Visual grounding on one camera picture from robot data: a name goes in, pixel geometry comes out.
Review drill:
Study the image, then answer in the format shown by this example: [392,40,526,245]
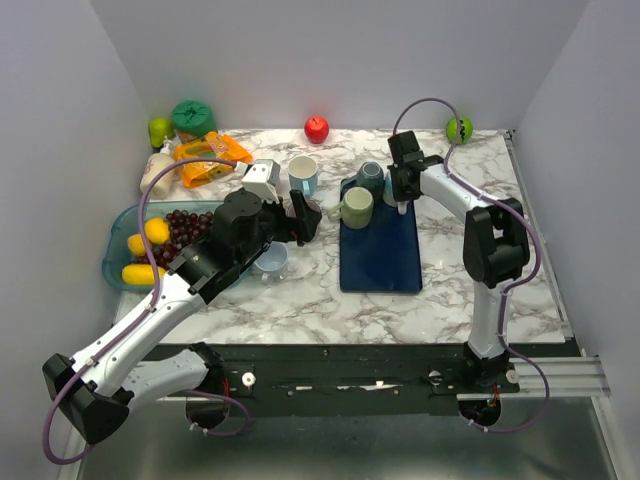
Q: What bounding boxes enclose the green wrapped cup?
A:
[170,100,218,144]

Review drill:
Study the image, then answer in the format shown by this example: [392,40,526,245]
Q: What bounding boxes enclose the dark blue tray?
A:
[339,201,423,294]

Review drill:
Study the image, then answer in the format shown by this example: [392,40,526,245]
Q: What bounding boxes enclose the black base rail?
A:
[125,342,578,420]

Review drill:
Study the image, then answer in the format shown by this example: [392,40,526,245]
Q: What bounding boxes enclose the cream lotion bottle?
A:
[140,138,176,200]

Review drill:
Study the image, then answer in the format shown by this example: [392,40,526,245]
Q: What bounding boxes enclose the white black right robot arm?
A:
[388,131,530,392]

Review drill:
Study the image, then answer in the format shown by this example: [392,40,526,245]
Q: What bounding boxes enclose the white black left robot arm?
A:
[43,189,321,445]

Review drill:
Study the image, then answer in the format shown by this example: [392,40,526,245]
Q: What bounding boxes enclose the dark purple grapes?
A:
[147,209,214,269]

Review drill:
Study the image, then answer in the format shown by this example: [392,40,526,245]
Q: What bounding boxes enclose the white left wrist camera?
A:
[234,159,281,203]

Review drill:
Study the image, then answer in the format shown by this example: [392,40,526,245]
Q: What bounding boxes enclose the light green mug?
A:
[327,187,374,230]

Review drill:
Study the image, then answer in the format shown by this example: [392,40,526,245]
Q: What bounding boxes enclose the clear blue plastic bowl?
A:
[102,200,222,294]

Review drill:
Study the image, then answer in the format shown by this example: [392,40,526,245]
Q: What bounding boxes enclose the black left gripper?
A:
[235,189,321,266]

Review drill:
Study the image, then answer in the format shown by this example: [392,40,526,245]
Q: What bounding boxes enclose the orange snack bag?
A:
[173,132,253,189]

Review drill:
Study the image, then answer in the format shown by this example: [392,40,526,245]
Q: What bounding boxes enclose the green watermelon ball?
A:
[445,116,474,145]

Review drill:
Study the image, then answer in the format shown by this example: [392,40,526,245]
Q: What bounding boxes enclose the blue mug white base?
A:
[382,171,408,215]

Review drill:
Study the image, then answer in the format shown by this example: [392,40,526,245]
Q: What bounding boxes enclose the red apple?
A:
[304,116,330,144]

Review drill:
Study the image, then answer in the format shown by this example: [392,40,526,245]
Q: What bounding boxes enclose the purple mug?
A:
[285,200,322,222]

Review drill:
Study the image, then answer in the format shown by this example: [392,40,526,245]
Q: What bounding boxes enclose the green pear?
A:
[148,117,175,149]

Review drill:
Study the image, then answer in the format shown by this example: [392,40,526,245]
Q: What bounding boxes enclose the light blue hexagonal mug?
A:
[288,156,319,198]

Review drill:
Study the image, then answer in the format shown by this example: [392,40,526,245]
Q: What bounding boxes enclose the dark grey-blue mug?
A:
[356,162,384,196]

